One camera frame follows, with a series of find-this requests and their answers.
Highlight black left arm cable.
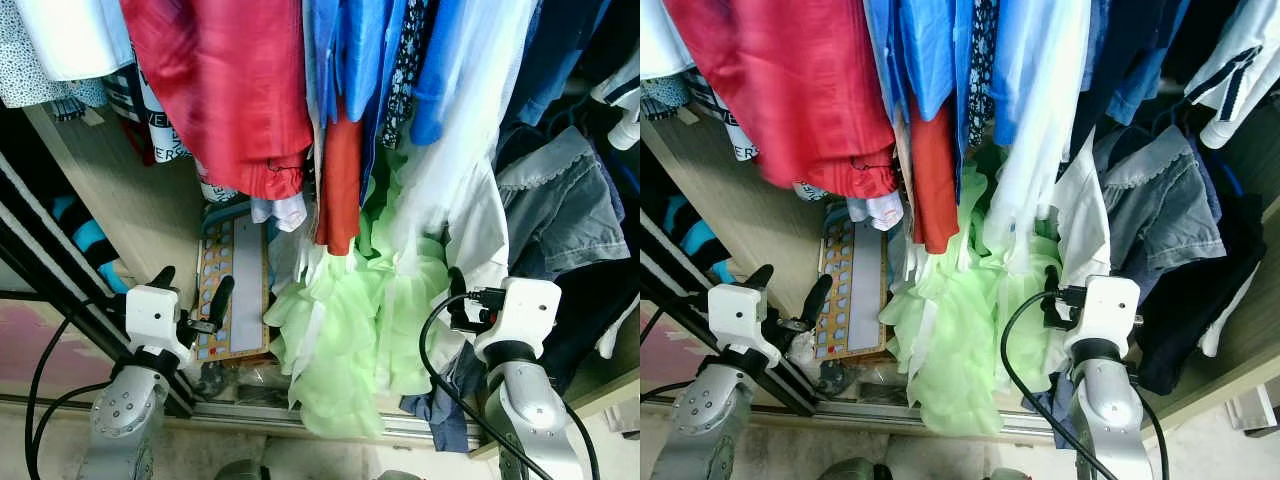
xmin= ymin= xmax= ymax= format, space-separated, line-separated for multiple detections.
xmin=640 ymin=308 xmax=706 ymax=403
xmin=24 ymin=295 xmax=131 ymax=480

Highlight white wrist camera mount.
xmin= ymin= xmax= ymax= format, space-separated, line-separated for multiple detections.
xmin=473 ymin=278 xmax=563 ymax=363
xmin=707 ymin=283 xmax=783 ymax=366
xmin=125 ymin=285 xmax=191 ymax=363
xmin=1063 ymin=275 xmax=1143 ymax=363

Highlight black white printed garment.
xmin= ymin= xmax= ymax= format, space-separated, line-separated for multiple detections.
xmin=100 ymin=68 xmax=239 ymax=204
xmin=690 ymin=68 xmax=831 ymax=201

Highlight white shirt with navy stripes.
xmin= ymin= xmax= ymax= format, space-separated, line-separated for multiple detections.
xmin=590 ymin=50 xmax=641 ymax=151
xmin=1185 ymin=0 xmax=1280 ymax=149

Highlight dark floral patterned garment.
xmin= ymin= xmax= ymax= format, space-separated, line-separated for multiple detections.
xmin=965 ymin=0 xmax=1001 ymax=149
xmin=383 ymin=0 xmax=431 ymax=149

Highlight light wooden wardrobe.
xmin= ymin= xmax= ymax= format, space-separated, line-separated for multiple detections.
xmin=640 ymin=95 xmax=1280 ymax=446
xmin=0 ymin=95 xmax=641 ymax=456

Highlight black sliding door frame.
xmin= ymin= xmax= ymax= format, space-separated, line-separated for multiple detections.
xmin=0 ymin=150 xmax=198 ymax=419
xmin=640 ymin=210 xmax=816 ymax=416

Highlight white plastic object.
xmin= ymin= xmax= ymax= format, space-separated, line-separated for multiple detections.
xmin=1225 ymin=385 xmax=1280 ymax=438
xmin=598 ymin=398 xmax=641 ymax=438

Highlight blue denim cloth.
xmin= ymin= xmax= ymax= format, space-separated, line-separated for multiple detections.
xmin=1020 ymin=385 xmax=1079 ymax=448
xmin=400 ymin=345 xmax=493 ymax=453

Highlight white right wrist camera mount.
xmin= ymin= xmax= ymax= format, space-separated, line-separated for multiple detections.
xmin=1063 ymin=275 xmax=1143 ymax=363
xmin=473 ymin=278 xmax=563 ymax=363

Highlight orange-red hanging garment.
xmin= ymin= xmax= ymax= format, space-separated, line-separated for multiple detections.
xmin=908 ymin=95 xmax=961 ymax=254
xmin=315 ymin=100 xmax=363 ymax=256

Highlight small white pink garment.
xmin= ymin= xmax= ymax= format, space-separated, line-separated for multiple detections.
xmin=845 ymin=193 xmax=906 ymax=231
xmin=250 ymin=193 xmax=309 ymax=233

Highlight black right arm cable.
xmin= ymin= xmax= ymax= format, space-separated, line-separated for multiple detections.
xmin=418 ymin=290 xmax=557 ymax=480
xmin=999 ymin=288 xmax=1096 ymax=480

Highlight metal wardrobe floor rail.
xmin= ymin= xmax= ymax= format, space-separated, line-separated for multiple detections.
xmin=0 ymin=392 xmax=501 ymax=453
xmin=640 ymin=385 xmax=1051 ymax=441

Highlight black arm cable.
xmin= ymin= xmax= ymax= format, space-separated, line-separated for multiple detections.
xmin=999 ymin=288 xmax=1096 ymax=480
xmin=24 ymin=295 xmax=131 ymax=480
xmin=418 ymin=290 xmax=557 ymax=480
xmin=640 ymin=308 xmax=706 ymax=403

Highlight grey shorts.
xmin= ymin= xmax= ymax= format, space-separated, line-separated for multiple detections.
xmin=1095 ymin=125 xmax=1226 ymax=271
xmin=497 ymin=127 xmax=631 ymax=281

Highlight white sheer garment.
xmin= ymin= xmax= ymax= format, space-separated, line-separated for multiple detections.
xmin=390 ymin=0 xmax=541 ymax=291
xmin=985 ymin=0 xmax=1113 ymax=291

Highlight navy hanging garment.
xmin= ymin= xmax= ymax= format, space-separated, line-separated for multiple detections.
xmin=1075 ymin=0 xmax=1246 ymax=151
xmin=495 ymin=0 xmax=641 ymax=171

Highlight blue hanging shirt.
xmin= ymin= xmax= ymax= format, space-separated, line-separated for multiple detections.
xmin=865 ymin=0 xmax=976 ymax=176
xmin=410 ymin=0 xmax=468 ymax=146
xmin=993 ymin=0 xmax=1061 ymax=146
xmin=303 ymin=0 xmax=399 ymax=176

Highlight dotted orange-bordered board book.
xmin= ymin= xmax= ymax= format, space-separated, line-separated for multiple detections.
xmin=195 ymin=212 xmax=273 ymax=363
xmin=815 ymin=215 xmax=881 ymax=361

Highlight red hanging garment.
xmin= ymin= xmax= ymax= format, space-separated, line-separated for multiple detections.
xmin=120 ymin=0 xmax=314 ymax=199
xmin=662 ymin=0 xmax=899 ymax=199

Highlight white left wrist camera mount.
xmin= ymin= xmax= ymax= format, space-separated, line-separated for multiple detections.
xmin=125 ymin=285 xmax=191 ymax=363
xmin=707 ymin=283 xmax=783 ymax=366

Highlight black blue striped garment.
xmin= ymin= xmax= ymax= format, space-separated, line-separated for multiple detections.
xmin=665 ymin=195 xmax=731 ymax=286
xmin=50 ymin=195 xmax=131 ymax=296

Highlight light green ruffled dress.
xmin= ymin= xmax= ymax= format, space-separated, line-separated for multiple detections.
xmin=265 ymin=150 xmax=451 ymax=439
xmin=880 ymin=165 xmax=1066 ymax=436

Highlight black jacket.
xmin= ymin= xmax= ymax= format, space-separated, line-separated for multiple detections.
xmin=1135 ymin=195 xmax=1269 ymax=396
xmin=540 ymin=255 xmax=641 ymax=396

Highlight white dotted garment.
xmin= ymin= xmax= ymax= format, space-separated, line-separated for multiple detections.
xmin=640 ymin=75 xmax=703 ymax=113
xmin=0 ymin=0 xmax=111 ymax=109

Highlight plain white hanging garment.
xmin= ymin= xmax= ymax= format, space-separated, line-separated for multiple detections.
xmin=15 ymin=0 xmax=136 ymax=81
xmin=640 ymin=0 xmax=696 ymax=79

